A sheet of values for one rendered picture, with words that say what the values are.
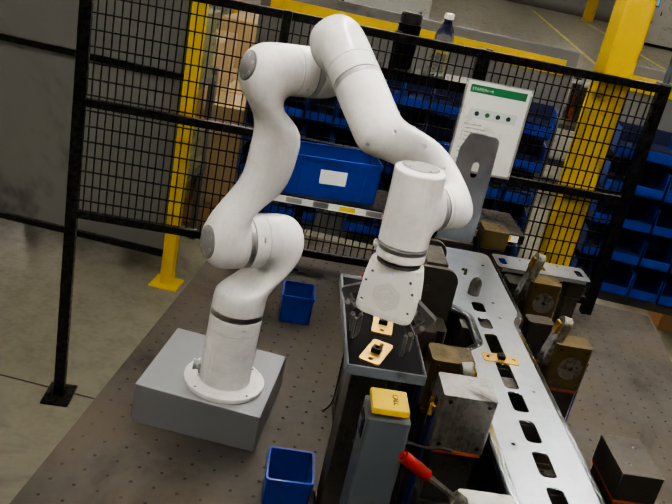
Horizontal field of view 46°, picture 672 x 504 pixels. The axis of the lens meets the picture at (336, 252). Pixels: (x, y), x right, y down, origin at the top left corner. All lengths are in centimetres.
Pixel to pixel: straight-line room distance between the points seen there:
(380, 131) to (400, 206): 14
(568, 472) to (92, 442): 100
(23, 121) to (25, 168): 24
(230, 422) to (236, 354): 15
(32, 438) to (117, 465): 125
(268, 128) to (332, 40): 25
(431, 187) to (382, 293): 20
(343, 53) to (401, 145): 19
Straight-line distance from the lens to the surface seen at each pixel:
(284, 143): 160
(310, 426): 198
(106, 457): 181
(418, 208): 124
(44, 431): 305
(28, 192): 424
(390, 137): 132
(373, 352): 139
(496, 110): 269
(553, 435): 164
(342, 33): 143
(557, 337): 191
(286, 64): 154
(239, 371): 183
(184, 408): 185
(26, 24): 405
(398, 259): 127
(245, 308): 175
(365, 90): 135
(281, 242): 171
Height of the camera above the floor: 183
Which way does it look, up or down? 22 degrees down
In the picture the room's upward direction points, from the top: 12 degrees clockwise
